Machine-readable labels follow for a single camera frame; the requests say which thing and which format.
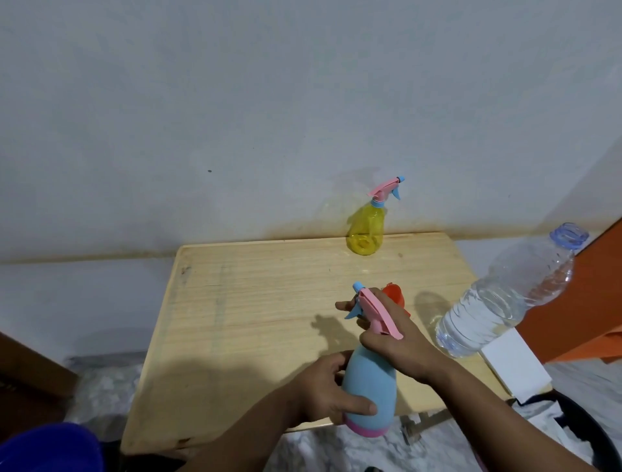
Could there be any person's right hand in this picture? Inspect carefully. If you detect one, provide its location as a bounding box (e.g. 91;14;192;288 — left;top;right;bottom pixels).
335;288;451;385

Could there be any person's left hand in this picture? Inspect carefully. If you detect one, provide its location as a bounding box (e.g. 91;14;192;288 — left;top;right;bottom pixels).
291;350;379;427

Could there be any blue spray bottle pink trigger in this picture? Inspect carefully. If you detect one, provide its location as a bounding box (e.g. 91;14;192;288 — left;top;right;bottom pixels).
340;282;404;438

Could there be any person's right forearm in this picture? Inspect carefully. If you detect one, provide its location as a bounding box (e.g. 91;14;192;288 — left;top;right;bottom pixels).
427;360;599;472

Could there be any person's left forearm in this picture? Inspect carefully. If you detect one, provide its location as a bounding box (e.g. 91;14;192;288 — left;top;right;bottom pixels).
179;383;303;472

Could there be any red plastic funnel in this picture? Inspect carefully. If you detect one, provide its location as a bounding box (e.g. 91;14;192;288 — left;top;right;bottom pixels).
382;283;412;318

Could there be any yellow spray bottle pink trigger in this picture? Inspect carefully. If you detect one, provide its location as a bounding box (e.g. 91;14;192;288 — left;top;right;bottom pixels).
346;176;406;256

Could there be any clear plastic water bottle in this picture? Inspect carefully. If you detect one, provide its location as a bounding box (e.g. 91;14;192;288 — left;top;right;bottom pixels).
435;223;590;359

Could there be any white paper box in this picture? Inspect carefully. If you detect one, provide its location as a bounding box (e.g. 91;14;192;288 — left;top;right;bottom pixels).
480;328;553;404

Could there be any orange wooden cabinet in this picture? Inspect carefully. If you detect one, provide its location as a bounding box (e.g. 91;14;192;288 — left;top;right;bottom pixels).
515;219;622;365

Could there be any black plastic bin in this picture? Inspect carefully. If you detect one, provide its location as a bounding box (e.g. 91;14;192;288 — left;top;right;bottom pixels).
505;389;622;472

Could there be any blue plastic bucket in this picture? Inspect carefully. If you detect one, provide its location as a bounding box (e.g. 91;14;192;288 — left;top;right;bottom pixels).
0;422;105;472

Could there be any dark brown wooden furniture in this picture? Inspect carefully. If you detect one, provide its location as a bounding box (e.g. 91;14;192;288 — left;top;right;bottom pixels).
0;333;79;441

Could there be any metal table leg bracket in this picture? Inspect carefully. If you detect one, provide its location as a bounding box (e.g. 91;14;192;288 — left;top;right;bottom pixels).
398;408;456;445

